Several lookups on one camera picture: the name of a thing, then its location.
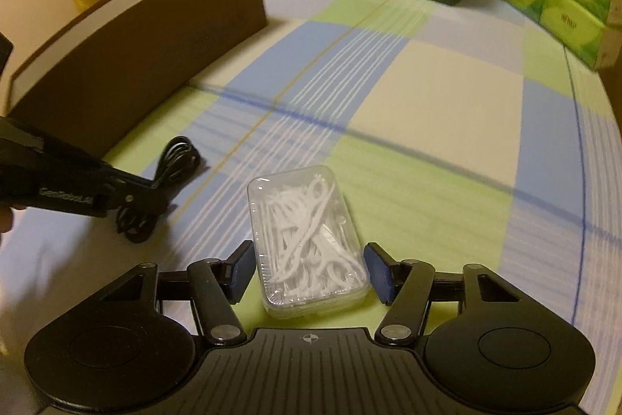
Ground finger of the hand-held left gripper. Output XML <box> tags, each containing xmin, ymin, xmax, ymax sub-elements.
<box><xmin>106</xmin><ymin>178</ymin><xmax>171</xmax><ymax>216</ymax></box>
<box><xmin>0</xmin><ymin>116</ymin><xmax>161</xmax><ymax>191</ymax></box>

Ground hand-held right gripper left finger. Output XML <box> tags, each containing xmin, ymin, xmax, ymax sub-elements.
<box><xmin>82</xmin><ymin>240</ymin><xmax>257</xmax><ymax>346</ymax></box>

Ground checked tablecloth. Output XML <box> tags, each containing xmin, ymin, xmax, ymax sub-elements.
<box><xmin>0</xmin><ymin>0</ymin><xmax>622</xmax><ymax>396</ymax></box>

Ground clear floss pick box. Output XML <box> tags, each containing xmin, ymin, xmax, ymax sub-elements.
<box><xmin>247</xmin><ymin>165</ymin><xmax>371</xmax><ymax>319</ymax></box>

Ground brown shoe box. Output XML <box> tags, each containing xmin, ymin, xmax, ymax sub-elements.
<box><xmin>10</xmin><ymin>0</ymin><xmax>267</xmax><ymax>160</ymax></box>

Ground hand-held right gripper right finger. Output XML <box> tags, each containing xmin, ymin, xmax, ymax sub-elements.
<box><xmin>362</xmin><ymin>241</ymin><xmax>540</xmax><ymax>348</ymax></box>

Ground black cable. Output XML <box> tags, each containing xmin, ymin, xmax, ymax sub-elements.
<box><xmin>114</xmin><ymin>137</ymin><xmax>207</xmax><ymax>245</ymax></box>

